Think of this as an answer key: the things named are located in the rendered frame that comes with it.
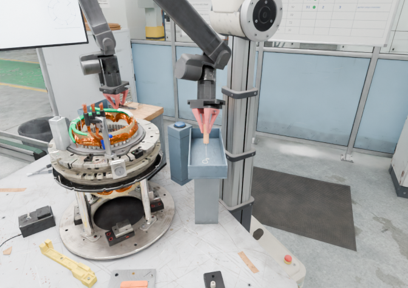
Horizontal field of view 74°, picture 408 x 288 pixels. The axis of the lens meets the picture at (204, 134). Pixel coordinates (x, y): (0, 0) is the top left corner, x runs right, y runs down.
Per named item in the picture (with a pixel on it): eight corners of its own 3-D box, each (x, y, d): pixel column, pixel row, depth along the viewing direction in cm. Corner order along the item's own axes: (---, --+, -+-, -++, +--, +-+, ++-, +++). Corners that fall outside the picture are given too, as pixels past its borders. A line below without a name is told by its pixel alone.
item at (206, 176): (224, 240, 86) (227, 165, 73) (190, 241, 86) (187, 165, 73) (218, 192, 108) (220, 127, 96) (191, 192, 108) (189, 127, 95)
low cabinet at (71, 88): (143, 124, 362) (133, 28, 310) (116, 141, 317) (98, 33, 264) (85, 113, 398) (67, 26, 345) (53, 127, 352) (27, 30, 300)
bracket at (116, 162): (112, 175, 72) (108, 159, 70) (125, 172, 73) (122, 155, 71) (113, 179, 70) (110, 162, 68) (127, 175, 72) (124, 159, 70)
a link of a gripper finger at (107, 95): (105, 111, 105) (100, 88, 101) (118, 104, 111) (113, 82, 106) (119, 113, 103) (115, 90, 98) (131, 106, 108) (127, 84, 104)
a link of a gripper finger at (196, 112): (212, 133, 77) (212, 100, 76) (190, 132, 80) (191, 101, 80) (222, 133, 83) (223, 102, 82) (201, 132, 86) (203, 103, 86)
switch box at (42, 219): (22, 226, 91) (16, 214, 89) (53, 215, 96) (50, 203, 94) (22, 238, 87) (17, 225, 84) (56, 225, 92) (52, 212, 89)
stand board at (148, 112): (95, 120, 108) (94, 115, 106) (126, 106, 123) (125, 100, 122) (136, 129, 100) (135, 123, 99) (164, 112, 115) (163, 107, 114)
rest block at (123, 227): (112, 229, 85) (111, 224, 84) (129, 222, 88) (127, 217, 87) (116, 238, 82) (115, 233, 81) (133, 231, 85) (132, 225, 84)
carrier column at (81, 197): (84, 237, 85) (70, 182, 75) (90, 231, 87) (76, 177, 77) (90, 239, 84) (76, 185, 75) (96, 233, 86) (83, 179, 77)
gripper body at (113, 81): (99, 92, 100) (94, 73, 97) (117, 84, 108) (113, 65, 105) (112, 94, 98) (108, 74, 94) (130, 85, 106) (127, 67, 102)
